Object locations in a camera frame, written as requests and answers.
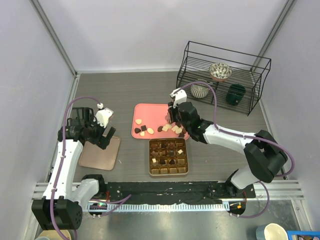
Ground gold chocolate box with tray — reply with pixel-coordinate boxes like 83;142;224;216
148;137;189;177

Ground metal tongs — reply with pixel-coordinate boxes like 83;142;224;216
165;113;172;124

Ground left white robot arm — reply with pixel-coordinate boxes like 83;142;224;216
31;105;116;231

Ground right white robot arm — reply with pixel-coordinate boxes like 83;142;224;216
169;102;288;198

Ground dark heart chocolate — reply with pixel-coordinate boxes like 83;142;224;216
134;128;141;134

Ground white teardrop chocolate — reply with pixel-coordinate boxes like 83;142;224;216
135;119;142;125

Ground white oval chocolate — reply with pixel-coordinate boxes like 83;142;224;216
147;128;154;135

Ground dark swirl chocolate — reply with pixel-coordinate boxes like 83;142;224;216
159;159;166;165

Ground rose gold tin lid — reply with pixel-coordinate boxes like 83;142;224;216
78;136;121;171

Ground striped ceramic cup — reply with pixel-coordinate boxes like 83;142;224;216
190;83;210;99

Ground pink plastic tray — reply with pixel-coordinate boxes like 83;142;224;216
131;103;182;140

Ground floral ceramic bowl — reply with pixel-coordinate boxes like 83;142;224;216
209;62;232;82

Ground dark green mug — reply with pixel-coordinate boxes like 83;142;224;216
226;84;246;106

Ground beige plate bottom left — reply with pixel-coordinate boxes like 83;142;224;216
35;230;74;240

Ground white bowl bottom right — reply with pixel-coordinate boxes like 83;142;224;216
255;223;289;240

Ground blue box corner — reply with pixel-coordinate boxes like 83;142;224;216
287;230;320;240

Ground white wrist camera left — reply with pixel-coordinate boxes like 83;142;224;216
94;103;114;129

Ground black wire rack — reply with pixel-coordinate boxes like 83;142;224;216
176;40;272;115

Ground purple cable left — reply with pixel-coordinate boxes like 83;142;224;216
49;96;132;240

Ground purple cable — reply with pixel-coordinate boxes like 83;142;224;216
49;96;132;240
174;83;296;218

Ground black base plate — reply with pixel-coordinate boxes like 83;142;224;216
106;181;256;205

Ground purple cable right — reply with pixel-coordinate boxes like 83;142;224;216
174;83;296;218

